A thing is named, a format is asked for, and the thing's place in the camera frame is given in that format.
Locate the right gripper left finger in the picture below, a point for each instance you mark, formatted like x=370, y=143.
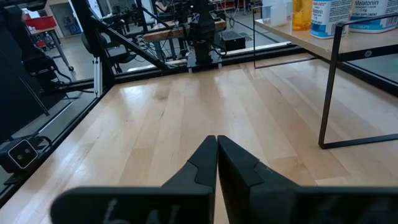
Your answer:
x=140, y=205

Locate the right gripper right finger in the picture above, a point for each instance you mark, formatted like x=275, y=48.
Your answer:
x=280, y=205

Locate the orange pill bottle white cap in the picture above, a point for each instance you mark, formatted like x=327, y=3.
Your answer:
x=301, y=15

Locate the white bottle blue label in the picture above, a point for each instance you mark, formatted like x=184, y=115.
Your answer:
x=329, y=18
x=371, y=15

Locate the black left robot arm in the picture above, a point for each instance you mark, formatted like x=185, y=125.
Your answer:
x=202, y=34

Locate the black office chair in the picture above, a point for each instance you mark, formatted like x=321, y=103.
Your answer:
x=112, y=51

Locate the black floor case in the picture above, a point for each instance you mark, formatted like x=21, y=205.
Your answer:
x=234, y=40

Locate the wooden workbench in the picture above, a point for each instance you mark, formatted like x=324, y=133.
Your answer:
x=174, y=31

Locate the red storage bin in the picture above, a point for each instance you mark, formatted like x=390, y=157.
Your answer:
x=40, y=21

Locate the black camera device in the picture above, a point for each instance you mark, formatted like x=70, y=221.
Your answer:
x=22, y=154

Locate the silver frame bracket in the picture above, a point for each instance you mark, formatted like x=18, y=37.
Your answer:
x=97, y=76

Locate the wooden shelf black frame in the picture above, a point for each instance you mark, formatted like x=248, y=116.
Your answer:
x=311, y=40

